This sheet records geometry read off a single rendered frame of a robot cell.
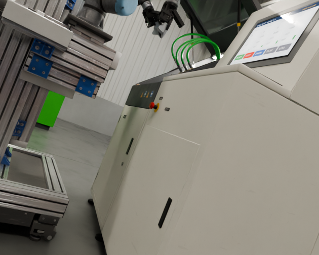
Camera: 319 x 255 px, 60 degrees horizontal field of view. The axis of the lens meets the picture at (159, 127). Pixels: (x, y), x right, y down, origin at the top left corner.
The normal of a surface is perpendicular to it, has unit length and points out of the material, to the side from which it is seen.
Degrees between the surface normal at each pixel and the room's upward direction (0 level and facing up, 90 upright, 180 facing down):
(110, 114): 90
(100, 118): 90
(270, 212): 90
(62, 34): 90
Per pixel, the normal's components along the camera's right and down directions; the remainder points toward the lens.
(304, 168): 0.32, 0.11
